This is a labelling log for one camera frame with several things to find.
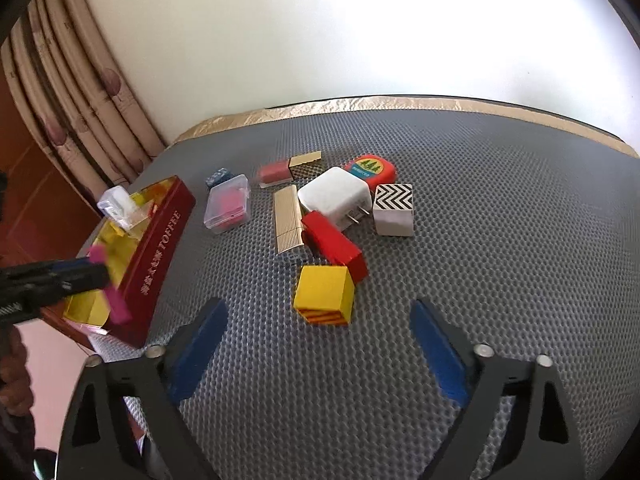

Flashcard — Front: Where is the pink rectangular block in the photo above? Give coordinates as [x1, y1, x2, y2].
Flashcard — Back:
[88, 245, 131, 324]

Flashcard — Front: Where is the yellow cube box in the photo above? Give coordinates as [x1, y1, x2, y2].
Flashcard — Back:
[293, 266, 355, 326]

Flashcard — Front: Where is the clear box with pink packet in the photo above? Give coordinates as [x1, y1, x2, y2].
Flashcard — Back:
[203, 174, 250, 234]

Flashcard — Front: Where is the gold rectangular bar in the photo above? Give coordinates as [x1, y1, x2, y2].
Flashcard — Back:
[273, 184, 304, 255]

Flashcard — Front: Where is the red rectangular box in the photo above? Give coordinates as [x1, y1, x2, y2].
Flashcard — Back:
[302, 211, 369, 284]

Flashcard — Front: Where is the white wall charger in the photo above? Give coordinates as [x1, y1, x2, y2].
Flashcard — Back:
[297, 167, 372, 231]

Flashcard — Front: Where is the person's hand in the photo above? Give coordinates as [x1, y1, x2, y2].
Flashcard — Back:
[1, 325, 34, 417]

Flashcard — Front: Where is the brown wooden door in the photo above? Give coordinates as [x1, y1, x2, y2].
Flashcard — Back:
[1, 79, 99, 266]

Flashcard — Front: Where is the red gold toffee tin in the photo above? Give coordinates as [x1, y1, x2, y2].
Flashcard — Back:
[43, 176, 195, 348]

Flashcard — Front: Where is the clear box with label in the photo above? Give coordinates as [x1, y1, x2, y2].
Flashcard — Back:
[96, 185, 148, 232]

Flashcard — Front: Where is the grey honeycomb table mat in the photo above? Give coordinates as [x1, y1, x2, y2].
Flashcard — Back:
[137, 110, 639, 479]

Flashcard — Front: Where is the pink lip gloss gold cap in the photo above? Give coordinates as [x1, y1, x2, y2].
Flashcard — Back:
[257, 151, 324, 188]

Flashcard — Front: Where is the beige patterned curtain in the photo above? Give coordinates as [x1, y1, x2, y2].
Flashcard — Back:
[1, 0, 166, 202]

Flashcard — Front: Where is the gold tablecloth edge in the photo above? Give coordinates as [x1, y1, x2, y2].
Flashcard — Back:
[176, 96, 639, 158]

